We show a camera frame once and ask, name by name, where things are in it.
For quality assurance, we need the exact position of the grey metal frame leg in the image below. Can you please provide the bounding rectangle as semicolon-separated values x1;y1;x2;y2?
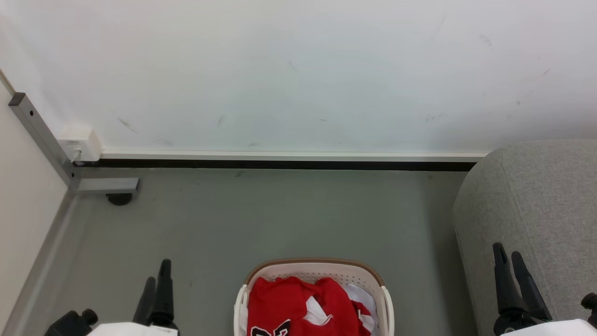
8;92;140;195

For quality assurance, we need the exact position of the white garment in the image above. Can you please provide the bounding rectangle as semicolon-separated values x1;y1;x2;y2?
343;283;379;336

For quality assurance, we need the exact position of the black baseboard strip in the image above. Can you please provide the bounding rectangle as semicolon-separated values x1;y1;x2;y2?
73;159;479;172

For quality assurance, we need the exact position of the red fleece garment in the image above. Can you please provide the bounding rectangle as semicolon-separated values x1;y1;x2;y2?
305;277;375;336

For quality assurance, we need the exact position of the grey panel base rail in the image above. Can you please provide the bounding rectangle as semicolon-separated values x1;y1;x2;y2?
0;192;81;336

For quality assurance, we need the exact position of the white wall cable duct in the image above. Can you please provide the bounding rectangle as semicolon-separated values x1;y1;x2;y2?
100;149;489;163

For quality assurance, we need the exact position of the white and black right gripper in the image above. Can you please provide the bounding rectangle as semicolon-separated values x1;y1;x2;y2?
493;242;597;336

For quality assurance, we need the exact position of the red basketball jersey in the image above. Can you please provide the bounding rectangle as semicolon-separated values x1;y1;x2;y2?
246;276;327;336

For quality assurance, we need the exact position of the grey fabric sofa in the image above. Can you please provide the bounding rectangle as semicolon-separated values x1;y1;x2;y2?
452;139;597;336

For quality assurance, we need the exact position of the cream plastic laundry basket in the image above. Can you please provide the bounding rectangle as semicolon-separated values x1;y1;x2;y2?
233;258;395;336

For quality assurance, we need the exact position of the beige partition panel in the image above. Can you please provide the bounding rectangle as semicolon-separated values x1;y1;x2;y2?
0;70;70;322

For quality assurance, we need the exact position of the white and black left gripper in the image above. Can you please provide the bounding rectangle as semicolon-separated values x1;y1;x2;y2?
88;259;180;336

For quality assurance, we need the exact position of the white wall socket box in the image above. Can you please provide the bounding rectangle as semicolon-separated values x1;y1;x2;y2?
58;125;103;163

